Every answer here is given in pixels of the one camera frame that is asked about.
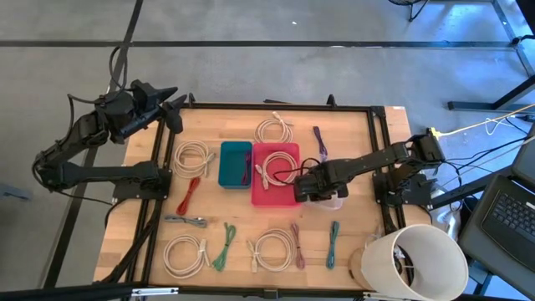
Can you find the white label sticker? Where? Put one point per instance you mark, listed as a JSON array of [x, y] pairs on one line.
[[399, 108]]

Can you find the yellow power plug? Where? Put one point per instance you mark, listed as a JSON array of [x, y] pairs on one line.
[[436, 134]]

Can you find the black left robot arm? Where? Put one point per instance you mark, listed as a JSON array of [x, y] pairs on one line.
[[104, 173]]

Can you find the black aluminium table frame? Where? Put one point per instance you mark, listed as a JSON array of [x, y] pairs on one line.
[[292, 107]]

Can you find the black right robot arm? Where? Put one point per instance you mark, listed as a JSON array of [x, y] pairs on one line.
[[376, 159]]

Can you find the small black frame clamp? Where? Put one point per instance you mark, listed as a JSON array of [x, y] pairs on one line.
[[331, 100], [191, 99]]

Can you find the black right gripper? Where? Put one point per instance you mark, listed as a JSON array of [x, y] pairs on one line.
[[319, 184]]

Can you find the dark grey laptop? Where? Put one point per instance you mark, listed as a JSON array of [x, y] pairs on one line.
[[510, 217]]

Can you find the white plastic bag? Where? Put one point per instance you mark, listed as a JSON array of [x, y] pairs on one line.
[[443, 217]]

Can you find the large cream lamp shade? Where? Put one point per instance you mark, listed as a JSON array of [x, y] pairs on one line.
[[376, 263]]

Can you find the pink plastic bin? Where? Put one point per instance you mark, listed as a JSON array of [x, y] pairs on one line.
[[271, 196]]

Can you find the black metal crossbar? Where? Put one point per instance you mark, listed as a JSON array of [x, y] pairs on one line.
[[472, 190]]

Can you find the round wooden lamp base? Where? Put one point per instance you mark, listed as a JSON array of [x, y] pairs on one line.
[[355, 267]]

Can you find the flat grey-blue bracket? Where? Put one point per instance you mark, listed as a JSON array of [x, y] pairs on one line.
[[12, 193]]

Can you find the small black flat bracket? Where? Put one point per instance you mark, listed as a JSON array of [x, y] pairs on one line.
[[276, 101]]

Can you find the black metal floor stand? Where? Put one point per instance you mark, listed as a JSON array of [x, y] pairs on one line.
[[472, 105]]

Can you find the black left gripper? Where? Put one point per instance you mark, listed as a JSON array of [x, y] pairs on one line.
[[121, 113]]

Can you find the clear plastic bin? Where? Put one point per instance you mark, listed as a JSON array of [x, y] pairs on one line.
[[330, 205]]

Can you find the silver metal bracket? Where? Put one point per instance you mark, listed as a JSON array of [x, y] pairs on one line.
[[154, 292]]

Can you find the teal plastic bin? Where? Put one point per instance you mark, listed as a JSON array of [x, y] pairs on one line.
[[230, 165]]

